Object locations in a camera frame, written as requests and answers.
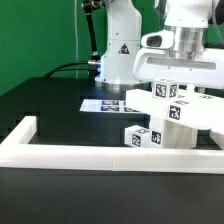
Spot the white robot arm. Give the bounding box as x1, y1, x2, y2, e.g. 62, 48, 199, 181
95, 0, 224, 89

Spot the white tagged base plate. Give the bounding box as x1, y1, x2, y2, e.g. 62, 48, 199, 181
80, 99, 136, 113

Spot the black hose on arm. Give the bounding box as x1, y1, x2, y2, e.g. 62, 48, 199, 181
81, 0, 102, 68

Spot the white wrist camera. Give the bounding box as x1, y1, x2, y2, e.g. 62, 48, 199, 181
141, 30, 174, 49

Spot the black cable on table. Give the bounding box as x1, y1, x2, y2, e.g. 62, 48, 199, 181
43, 61, 90, 79

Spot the white chair seat part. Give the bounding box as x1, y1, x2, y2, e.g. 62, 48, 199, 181
148, 116, 200, 150

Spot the white U-shaped fence frame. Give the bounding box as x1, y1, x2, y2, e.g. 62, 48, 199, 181
0, 116, 224, 174

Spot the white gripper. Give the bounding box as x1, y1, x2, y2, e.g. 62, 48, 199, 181
133, 48, 224, 89

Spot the white chair back part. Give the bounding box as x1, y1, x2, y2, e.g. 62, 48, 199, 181
126, 84, 224, 135

